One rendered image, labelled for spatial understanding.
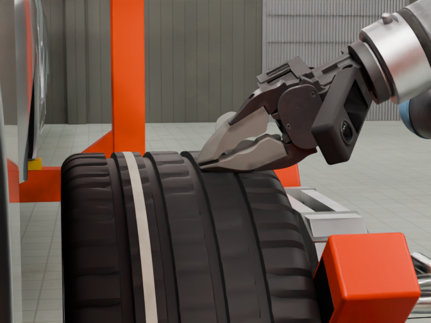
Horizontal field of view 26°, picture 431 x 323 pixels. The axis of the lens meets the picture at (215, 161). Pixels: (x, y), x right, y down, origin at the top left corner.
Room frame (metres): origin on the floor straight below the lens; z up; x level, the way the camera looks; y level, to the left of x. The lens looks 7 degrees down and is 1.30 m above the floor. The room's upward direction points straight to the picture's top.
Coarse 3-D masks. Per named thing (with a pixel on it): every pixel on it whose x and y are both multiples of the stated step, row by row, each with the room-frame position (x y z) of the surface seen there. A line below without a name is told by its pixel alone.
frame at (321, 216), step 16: (288, 192) 1.17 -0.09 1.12; (304, 192) 1.15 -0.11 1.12; (304, 208) 1.03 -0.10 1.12; (320, 208) 1.08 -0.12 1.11; (336, 208) 1.03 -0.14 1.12; (304, 224) 0.98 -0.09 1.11; (320, 224) 0.97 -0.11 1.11; (336, 224) 0.97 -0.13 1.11; (352, 224) 0.97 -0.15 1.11; (304, 240) 0.98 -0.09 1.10; (320, 240) 0.95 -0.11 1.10; (320, 256) 0.94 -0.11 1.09
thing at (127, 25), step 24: (120, 0) 4.68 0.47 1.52; (120, 24) 4.68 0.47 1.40; (120, 48) 4.68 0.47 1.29; (120, 72) 4.68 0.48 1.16; (144, 72) 4.70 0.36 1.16; (120, 96) 4.68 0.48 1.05; (144, 96) 4.70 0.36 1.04; (120, 120) 4.68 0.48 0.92; (144, 120) 4.70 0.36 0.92; (96, 144) 4.68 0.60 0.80; (120, 144) 4.68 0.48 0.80; (144, 144) 4.70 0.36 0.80; (48, 168) 4.70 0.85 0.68; (24, 192) 4.60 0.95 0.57; (48, 192) 4.62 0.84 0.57
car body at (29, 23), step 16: (16, 0) 3.78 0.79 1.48; (32, 0) 4.02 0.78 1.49; (16, 16) 3.74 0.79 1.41; (32, 16) 3.95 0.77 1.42; (16, 32) 3.73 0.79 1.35; (32, 32) 3.92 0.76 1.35; (16, 48) 3.71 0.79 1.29; (32, 48) 3.89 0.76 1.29; (16, 64) 3.68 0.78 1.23; (32, 64) 3.86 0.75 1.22; (32, 80) 3.85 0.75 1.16; (32, 96) 3.84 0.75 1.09; (32, 112) 4.56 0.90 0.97; (32, 128) 4.57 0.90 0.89; (32, 144) 4.57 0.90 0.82
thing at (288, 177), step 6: (288, 168) 1.25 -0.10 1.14; (294, 168) 1.25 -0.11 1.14; (276, 174) 1.24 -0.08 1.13; (282, 174) 1.24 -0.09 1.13; (288, 174) 1.24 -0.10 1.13; (294, 174) 1.24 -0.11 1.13; (282, 180) 1.23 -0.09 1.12; (288, 180) 1.23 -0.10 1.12; (294, 180) 1.24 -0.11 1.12; (288, 186) 1.23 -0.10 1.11
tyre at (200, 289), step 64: (64, 192) 0.94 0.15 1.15; (128, 192) 0.93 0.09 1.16; (192, 192) 0.93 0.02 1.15; (256, 192) 0.95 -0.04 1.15; (64, 256) 0.86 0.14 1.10; (128, 256) 0.85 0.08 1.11; (192, 256) 0.85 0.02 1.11; (256, 256) 0.87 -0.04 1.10; (128, 320) 0.80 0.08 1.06; (192, 320) 0.81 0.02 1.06; (256, 320) 0.81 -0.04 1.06; (320, 320) 0.83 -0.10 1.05
